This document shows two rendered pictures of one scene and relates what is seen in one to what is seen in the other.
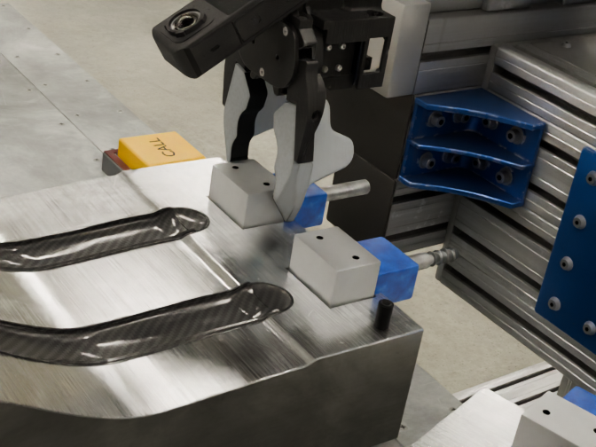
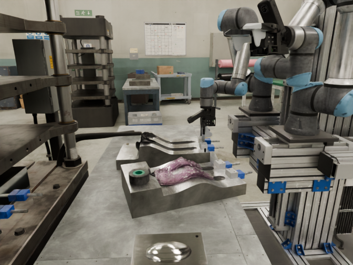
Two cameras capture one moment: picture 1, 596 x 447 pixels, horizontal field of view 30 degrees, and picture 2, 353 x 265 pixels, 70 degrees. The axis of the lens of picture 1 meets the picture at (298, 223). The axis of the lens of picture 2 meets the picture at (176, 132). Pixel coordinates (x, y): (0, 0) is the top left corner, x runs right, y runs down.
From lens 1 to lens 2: 0.87 m
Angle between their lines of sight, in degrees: 35
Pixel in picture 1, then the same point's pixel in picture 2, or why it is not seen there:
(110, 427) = (168, 154)
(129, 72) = not seen: hidden behind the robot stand
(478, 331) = not seen: hidden behind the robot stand
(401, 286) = (211, 149)
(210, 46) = (190, 120)
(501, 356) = not seen: hidden behind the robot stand
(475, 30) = (248, 123)
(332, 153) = (208, 134)
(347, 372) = (199, 155)
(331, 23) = (206, 118)
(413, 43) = (236, 124)
